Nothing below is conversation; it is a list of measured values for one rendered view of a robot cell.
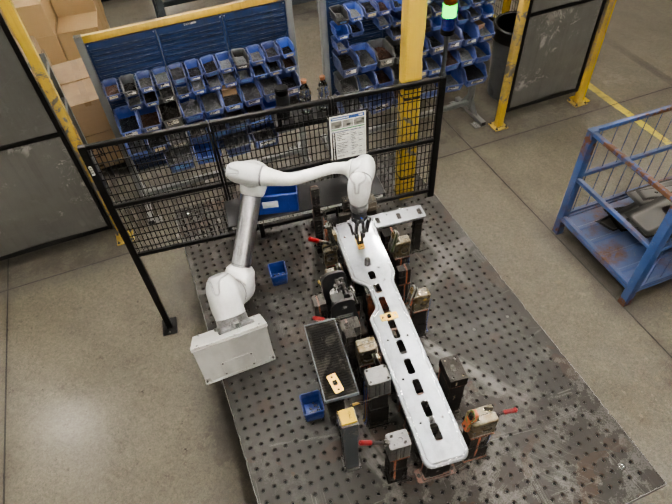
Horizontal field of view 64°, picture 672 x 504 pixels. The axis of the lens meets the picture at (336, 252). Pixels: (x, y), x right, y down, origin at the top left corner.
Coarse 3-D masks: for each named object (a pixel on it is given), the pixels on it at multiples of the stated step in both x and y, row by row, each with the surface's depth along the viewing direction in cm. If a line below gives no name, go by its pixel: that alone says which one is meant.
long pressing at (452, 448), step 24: (360, 264) 275; (384, 264) 274; (384, 288) 264; (384, 336) 245; (408, 336) 245; (384, 360) 237; (408, 384) 229; (432, 384) 228; (408, 408) 222; (432, 408) 221; (432, 432) 214; (456, 432) 214; (432, 456) 208; (456, 456) 207
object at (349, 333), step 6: (348, 330) 237; (354, 330) 237; (348, 336) 235; (354, 336) 235; (348, 342) 237; (354, 342) 238; (348, 348) 241; (354, 348) 242; (348, 354) 245; (354, 354) 246; (354, 360) 250; (354, 366) 254; (354, 372) 258
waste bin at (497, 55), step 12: (504, 12) 510; (516, 12) 512; (504, 24) 515; (504, 36) 489; (492, 48) 516; (504, 48) 498; (492, 60) 520; (504, 60) 506; (492, 72) 527; (504, 72) 514; (492, 84) 534; (492, 96) 542
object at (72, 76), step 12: (36, 48) 441; (48, 60) 490; (72, 60) 487; (60, 72) 474; (72, 72) 473; (84, 72) 472; (60, 84) 460; (72, 84) 459; (84, 84) 458; (72, 96) 446; (84, 96) 445; (96, 96) 444; (72, 108) 437; (84, 108) 441; (96, 108) 446; (84, 120) 447; (96, 120) 452; (84, 132) 454; (96, 132) 459; (108, 132) 465; (96, 156) 473; (108, 156) 479; (120, 156) 485
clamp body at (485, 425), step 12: (480, 408) 214; (492, 408) 214; (480, 420) 210; (492, 420) 210; (468, 432) 217; (480, 432) 215; (492, 432) 219; (468, 444) 224; (480, 444) 227; (468, 456) 232; (480, 456) 235
